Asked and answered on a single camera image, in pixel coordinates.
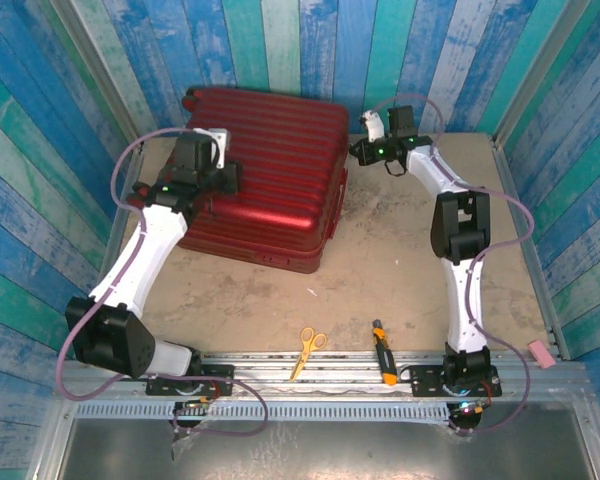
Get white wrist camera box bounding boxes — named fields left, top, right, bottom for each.
left=191, top=127, right=230, bottom=170
left=359, top=110, right=386, bottom=144

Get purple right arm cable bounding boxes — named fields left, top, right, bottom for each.
left=371, top=93, right=537, bottom=437

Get red hard-shell suitcase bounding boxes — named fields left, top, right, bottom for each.
left=176, top=86, right=352, bottom=276

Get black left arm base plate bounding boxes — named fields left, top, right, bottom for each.
left=145, top=364, right=236, bottom=399

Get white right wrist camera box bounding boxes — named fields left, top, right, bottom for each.
left=359, top=110, right=386, bottom=144

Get white slotted cable duct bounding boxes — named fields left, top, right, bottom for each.
left=73, top=401, right=452, bottom=422

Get aluminium table side rail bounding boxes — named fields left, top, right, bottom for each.
left=73, top=142, right=145, bottom=360
left=491, top=134, right=571, bottom=360

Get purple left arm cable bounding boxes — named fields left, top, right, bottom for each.
left=55, top=126, right=271, bottom=440

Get yellow scissors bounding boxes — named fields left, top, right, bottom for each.
left=288, top=326, right=329, bottom=383

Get small circuit board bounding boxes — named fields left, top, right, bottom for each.
left=171, top=397, right=215, bottom=432
left=449, top=398, right=490, bottom=432

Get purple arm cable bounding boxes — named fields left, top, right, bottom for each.
left=55, top=126, right=271, bottom=440
left=371, top=93, right=537, bottom=437

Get pink eraser block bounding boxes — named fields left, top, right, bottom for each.
left=527, top=339, right=557, bottom=370

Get aluminium corner post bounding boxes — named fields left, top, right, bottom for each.
left=493, top=0, right=594, bottom=147
left=48, top=0, right=144, bottom=152

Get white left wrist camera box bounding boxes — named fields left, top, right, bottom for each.
left=191, top=127, right=230, bottom=170

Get grey metal sheet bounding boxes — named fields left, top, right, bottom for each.
left=54, top=417, right=599, bottom=480

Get aluminium mounting rail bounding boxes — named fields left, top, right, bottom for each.
left=54, top=348, right=589, bottom=402

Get yellow black screwdriver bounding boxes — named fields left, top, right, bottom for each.
left=371, top=318, right=399, bottom=388

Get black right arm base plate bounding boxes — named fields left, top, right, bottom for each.
left=410, top=363, right=503, bottom=399

